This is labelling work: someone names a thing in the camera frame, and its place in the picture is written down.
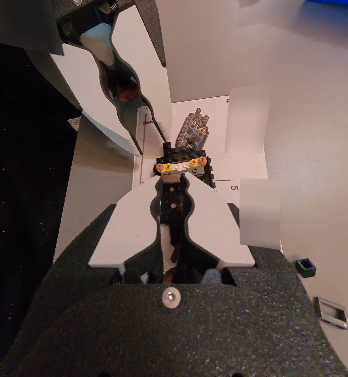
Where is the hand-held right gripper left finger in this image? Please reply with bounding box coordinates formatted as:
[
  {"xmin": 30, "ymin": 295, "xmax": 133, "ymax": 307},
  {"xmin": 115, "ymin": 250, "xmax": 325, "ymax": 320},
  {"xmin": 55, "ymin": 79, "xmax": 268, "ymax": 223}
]
[{"xmin": 88, "ymin": 176, "xmax": 164, "ymax": 276}]

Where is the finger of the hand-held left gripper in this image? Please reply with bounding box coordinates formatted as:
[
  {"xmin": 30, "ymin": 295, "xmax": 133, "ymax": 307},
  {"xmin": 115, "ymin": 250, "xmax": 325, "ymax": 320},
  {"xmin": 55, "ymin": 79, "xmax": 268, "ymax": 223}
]
[
  {"xmin": 110, "ymin": 5, "xmax": 173, "ymax": 145},
  {"xmin": 50, "ymin": 25, "xmax": 144, "ymax": 156}
]

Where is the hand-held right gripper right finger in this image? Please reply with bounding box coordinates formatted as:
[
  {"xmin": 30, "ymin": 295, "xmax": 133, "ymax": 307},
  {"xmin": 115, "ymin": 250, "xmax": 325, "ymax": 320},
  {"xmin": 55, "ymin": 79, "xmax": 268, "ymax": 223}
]
[{"xmin": 181, "ymin": 173, "xmax": 256, "ymax": 270}]

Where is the black and yellow lego model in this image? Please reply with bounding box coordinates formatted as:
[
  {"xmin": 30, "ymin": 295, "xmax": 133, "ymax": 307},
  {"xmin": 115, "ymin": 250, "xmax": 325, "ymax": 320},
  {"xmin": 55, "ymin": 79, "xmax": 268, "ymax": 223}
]
[{"xmin": 153, "ymin": 141, "xmax": 216, "ymax": 263}]

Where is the white lego instruction booklet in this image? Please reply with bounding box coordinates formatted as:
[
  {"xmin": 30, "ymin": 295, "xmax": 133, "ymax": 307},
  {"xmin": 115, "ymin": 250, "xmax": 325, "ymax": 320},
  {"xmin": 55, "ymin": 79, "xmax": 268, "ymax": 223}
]
[{"xmin": 132, "ymin": 96, "xmax": 282, "ymax": 254}]

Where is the small black lego piece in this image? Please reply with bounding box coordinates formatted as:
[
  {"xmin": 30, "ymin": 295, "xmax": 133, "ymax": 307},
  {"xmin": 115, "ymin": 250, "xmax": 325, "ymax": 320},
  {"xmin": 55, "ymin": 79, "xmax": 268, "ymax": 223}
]
[{"xmin": 296, "ymin": 258, "xmax": 317, "ymax": 278}]

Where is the silver lego piece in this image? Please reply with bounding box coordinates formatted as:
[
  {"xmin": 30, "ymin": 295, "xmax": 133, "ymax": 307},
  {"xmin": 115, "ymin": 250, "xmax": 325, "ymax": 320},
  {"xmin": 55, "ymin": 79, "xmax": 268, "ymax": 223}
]
[{"xmin": 313, "ymin": 296, "xmax": 348, "ymax": 330}]

